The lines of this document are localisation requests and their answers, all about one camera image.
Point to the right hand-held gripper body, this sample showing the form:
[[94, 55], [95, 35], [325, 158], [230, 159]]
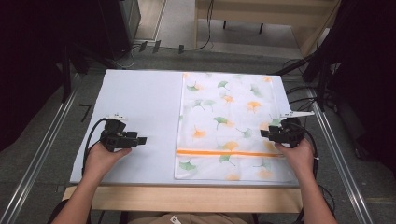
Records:
[[289, 132]]

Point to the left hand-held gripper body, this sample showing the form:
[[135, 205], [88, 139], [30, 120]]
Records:
[[116, 138]]

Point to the white leaf-print mesh laundry bag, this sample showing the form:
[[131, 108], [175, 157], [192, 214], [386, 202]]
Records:
[[225, 124]]

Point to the person's right hand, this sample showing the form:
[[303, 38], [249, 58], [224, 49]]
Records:
[[297, 158]]

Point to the person's left hand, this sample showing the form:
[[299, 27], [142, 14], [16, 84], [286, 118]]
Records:
[[101, 161]]

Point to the white table mat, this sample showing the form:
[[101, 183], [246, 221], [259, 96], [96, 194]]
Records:
[[140, 102]]

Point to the person's beige clothing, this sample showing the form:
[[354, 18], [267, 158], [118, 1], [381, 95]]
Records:
[[190, 218]]

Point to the black curtain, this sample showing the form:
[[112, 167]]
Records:
[[367, 77], [31, 62]]

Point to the black cabinet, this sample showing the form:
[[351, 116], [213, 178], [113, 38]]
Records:
[[120, 25]]

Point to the light wooden platform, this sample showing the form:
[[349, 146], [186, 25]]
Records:
[[274, 12]]

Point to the aluminium floor rail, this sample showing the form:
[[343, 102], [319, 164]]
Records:
[[339, 161], [37, 161]]

